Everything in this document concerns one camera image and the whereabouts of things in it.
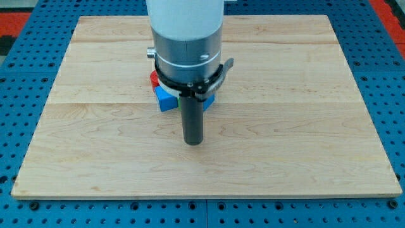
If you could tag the blue cube block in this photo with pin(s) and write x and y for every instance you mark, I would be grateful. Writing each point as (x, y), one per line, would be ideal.
(165, 100)

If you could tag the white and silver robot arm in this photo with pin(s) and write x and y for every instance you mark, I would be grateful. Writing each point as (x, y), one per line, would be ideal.
(187, 39)

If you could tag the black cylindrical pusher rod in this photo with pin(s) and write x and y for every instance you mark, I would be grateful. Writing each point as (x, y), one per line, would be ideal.
(192, 120)

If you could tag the green circle block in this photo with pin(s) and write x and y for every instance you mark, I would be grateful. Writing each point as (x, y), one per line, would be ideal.
(179, 104)

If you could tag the blue block right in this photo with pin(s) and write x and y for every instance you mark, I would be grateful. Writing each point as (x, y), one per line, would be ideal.
(207, 103)

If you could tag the red cylinder block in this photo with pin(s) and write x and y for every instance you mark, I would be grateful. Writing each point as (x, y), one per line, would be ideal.
(154, 80)

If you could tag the light wooden board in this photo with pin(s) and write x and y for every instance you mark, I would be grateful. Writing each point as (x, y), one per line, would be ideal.
(288, 123)

